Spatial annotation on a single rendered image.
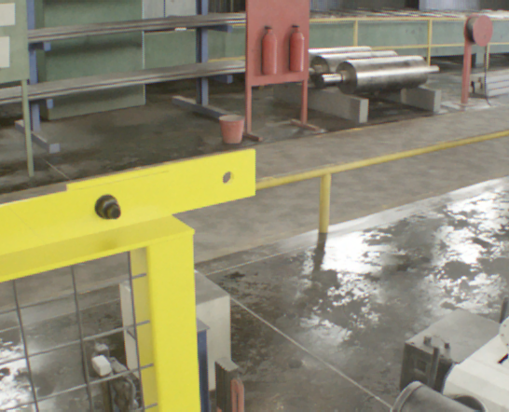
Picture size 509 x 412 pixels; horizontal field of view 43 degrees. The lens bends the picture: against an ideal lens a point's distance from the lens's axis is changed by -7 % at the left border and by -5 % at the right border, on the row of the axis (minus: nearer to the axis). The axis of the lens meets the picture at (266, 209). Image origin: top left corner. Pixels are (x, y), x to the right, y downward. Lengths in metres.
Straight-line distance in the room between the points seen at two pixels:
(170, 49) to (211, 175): 10.04
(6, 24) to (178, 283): 6.11
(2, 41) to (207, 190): 6.05
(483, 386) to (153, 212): 0.75
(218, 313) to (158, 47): 8.50
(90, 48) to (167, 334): 8.92
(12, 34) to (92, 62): 3.02
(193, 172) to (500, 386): 0.74
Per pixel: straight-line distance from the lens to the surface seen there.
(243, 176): 0.73
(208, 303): 2.32
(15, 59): 6.75
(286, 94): 10.14
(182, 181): 0.69
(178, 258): 0.65
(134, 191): 0.66
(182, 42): 10.82
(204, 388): 2.28
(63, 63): 9.41
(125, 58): 9.75
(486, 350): 1.33
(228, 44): 11.27
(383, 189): 6.44
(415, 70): 9.90
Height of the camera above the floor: 2.05
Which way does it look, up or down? 21 degrees down
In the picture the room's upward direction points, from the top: 1 degrees clockwise
